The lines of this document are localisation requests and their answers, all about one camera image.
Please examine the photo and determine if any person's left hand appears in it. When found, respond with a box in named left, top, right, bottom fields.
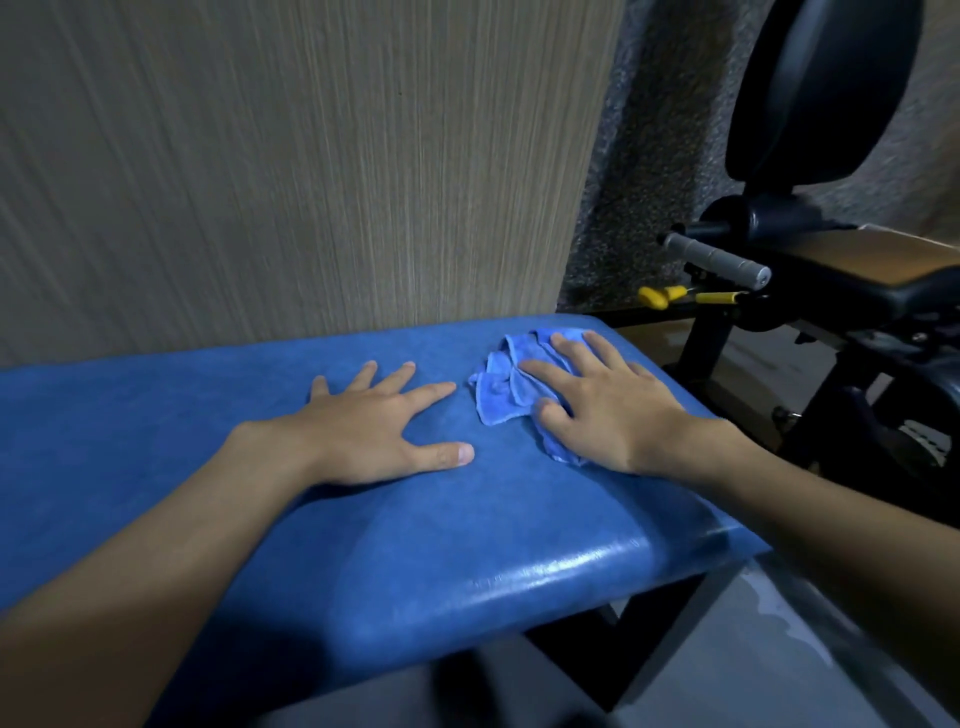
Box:
left=236, top=359, right=477, bottom=489

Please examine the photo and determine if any person's right hand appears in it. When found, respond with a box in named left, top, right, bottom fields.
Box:
left=518, top=329, right=721, bottom=478

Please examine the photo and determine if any blue microfibre cloth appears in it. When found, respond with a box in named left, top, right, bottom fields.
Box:
left=468, top=326, right=594, bottom=468

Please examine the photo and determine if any blue bench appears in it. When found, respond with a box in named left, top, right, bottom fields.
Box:
left=0, top=314, right=774, bottom=728

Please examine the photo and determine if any person's right forearm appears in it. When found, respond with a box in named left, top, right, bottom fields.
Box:
left=671, top=416, right=960, bottom=691

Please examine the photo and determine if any person's left forearm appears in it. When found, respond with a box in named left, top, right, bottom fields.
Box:
left=0, top=423, right=320, bottom=728

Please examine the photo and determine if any yellow adjustment pin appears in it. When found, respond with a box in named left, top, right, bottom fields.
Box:
left=637, top=284, right=751, bottom=312

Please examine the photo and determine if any black roller pad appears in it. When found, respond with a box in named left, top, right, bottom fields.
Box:
left=698, top=193, right=860, bottom=243

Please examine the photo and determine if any black backrest pad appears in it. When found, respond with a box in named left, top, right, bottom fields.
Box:
left=725, top=0, right=925, bottom=189

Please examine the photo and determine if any grey handle grip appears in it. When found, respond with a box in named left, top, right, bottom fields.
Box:
left=658, top=230, right=772, bottom=292

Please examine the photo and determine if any black exercise machine frame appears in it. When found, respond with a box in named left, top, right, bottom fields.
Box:
left=592, top=217, right=960, bottom=526

